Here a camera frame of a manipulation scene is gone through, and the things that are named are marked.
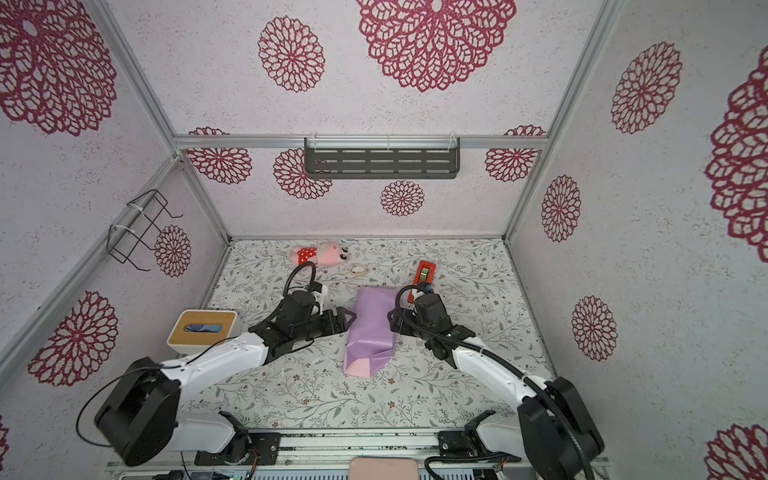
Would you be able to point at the grey wall shelf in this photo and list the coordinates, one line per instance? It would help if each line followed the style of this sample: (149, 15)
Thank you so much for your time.
(382, 160)

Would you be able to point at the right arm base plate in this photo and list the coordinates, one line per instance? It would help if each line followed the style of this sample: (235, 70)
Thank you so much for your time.
(464, 446)

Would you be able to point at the pink plush toy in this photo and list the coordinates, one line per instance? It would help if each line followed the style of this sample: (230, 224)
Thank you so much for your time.
(322, 255)

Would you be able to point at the black wire wall rack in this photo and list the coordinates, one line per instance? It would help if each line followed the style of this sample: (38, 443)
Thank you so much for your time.
(124, 239)

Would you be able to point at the white tissue box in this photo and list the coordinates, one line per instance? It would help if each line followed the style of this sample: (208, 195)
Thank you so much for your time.
(196, 329)

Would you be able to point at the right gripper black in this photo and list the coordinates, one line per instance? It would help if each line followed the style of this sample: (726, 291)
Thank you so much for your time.
(402, 319)

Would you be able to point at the clear tape roll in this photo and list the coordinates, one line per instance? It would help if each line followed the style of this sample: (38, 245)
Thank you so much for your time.
(358, 270)

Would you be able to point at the pink wrapping paper sheet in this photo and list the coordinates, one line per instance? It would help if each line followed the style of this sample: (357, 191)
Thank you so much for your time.
(370, 343)

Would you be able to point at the red tape dispenser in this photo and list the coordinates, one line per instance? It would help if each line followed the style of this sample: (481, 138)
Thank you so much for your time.
(425, 274)

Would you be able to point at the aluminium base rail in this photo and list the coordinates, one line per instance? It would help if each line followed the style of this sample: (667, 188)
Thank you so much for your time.
(308, 449)

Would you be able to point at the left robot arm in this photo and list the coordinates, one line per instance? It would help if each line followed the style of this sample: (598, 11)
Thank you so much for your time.
(142, 418)

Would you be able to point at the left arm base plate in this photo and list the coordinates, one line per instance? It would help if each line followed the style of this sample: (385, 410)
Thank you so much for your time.
(255, 449)

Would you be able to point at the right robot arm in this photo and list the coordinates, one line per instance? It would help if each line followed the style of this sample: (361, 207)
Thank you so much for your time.
(554, 433)

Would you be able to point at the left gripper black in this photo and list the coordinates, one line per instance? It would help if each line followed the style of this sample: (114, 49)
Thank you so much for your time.
(333, 326)

